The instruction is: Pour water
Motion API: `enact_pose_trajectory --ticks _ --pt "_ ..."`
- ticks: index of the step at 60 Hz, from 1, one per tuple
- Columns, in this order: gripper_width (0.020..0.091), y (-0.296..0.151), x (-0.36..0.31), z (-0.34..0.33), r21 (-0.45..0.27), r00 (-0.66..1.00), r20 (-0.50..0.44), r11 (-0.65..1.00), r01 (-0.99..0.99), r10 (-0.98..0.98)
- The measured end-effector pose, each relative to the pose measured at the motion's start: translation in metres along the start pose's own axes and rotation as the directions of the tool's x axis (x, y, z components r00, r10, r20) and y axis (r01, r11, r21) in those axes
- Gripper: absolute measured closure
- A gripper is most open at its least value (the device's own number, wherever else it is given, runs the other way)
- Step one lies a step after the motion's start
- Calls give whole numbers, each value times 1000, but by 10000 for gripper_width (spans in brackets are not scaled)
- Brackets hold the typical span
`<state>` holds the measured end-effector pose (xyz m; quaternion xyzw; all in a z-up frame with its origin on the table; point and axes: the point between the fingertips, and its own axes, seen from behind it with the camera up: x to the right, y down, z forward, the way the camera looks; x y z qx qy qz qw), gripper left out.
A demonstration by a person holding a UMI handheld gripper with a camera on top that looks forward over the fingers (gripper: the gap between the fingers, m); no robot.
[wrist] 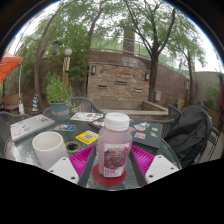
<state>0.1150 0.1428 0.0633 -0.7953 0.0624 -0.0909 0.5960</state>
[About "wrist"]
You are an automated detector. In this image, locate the silver laptop with stickers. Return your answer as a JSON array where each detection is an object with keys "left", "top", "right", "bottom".
[{"left": 9, "top": 113, "right": 56, "bottom": 143}]

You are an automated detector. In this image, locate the leaning grey tree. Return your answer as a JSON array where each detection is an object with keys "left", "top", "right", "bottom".
[{"left": 33, "top": 0, "right": 101, "bottom": 113}]

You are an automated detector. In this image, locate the potted green plant blue pot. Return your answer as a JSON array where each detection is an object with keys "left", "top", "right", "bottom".
[{"left": 44, "top": 72, "right": 75, "bottom": 121}]

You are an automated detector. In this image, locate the white wall box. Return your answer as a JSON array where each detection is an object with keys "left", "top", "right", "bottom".
[{"left": 154, "top": 90, "right": 163, "bottom": 102}]

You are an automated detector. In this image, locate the orange patio umbrella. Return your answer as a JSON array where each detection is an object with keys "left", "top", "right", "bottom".
[{"left": 0, "top": 54, "right": 25, "bottom": 115}]

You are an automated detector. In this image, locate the white sticker sheet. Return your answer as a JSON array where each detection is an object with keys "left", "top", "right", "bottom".
[{"left": 69, "top": 111, "right": 105, "bottom": 123}]

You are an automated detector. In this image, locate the blue yellow striped bollard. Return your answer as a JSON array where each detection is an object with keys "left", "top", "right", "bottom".
[{"left": 31, "top": 93, "right": 41, "bottom": 113}]

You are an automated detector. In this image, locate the dark forked tree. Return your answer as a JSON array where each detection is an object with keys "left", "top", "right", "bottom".
[{"left": 123, "top": 0, "right": 188, "bottom": 104}]

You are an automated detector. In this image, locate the white cup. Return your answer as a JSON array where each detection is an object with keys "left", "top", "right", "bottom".
[{"left": 31, "top": 131, "right": 69, "bottom": 171}]

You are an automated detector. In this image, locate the purple juice bottle white cap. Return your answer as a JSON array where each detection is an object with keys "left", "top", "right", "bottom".
[{"left": 97, "top": 112, "right": 134, "bottom": 179}]

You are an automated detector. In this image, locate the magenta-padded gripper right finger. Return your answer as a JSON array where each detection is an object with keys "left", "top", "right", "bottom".
[{"left": 128, "top": 144, "right": 180, "bottom": 188}]

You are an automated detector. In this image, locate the black laptop with stickers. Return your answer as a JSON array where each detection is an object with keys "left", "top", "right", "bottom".
[{"left": 88, "top": 118, "right": 164, "bottom": 150}]

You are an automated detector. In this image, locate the blue sticker card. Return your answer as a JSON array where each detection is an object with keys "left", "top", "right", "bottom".
[{"left": 53, "top": 123, "right": 77, "bottom": 133}]

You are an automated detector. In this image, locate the black backpack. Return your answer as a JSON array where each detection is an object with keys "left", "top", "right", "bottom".
[{"left": 164, "top": 104, "right": 214, "bottom": 168}]

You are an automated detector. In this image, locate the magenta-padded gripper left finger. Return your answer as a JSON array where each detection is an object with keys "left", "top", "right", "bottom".
[{"left": 47, "top": 144, "right": 98, "bottom": 188}]

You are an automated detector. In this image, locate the yellow square card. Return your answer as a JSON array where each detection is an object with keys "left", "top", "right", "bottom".
[{"left": 75, "top": 129, "right": 100, "bottom": 146}]

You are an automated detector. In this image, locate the flat round red coaster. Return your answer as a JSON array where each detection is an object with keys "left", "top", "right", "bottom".
[{"left": 92, "top": 163, "right": 128, "bottom": 187}]

